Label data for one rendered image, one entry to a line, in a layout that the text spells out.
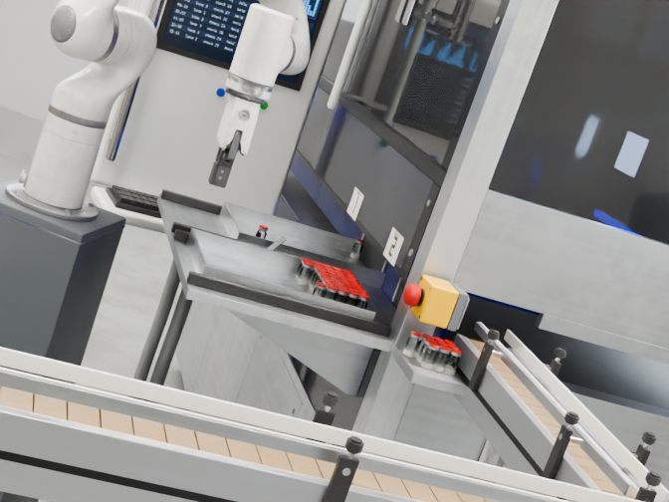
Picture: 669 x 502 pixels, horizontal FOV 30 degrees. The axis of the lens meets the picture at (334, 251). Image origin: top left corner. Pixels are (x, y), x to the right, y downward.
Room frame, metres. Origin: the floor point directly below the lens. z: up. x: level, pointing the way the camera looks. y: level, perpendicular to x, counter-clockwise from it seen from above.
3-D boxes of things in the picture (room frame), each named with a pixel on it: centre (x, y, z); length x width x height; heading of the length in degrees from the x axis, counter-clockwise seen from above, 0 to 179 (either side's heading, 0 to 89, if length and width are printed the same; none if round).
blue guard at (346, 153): (3.24, 0.13, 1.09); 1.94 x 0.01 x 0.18; 17
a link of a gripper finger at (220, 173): (2.23, 0.24, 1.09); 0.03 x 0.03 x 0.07; 17
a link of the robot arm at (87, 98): (2.50, 0.56, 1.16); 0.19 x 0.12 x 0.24; 147
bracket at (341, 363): (2.31, 0.03, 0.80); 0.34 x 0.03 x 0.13; 107
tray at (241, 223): (2.73, 0.08, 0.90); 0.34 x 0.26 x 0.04; 107
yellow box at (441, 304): (2.20, -0.21, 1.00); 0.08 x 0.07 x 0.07; 107
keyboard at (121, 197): (3.00, 0.37, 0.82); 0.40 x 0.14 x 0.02; 115
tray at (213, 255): (2.37, 0.09, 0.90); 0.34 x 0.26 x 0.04; 107
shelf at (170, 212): (2.55, 0.09, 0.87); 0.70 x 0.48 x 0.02; 17
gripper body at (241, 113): (2.25, 0.24, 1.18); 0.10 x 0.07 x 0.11; 17
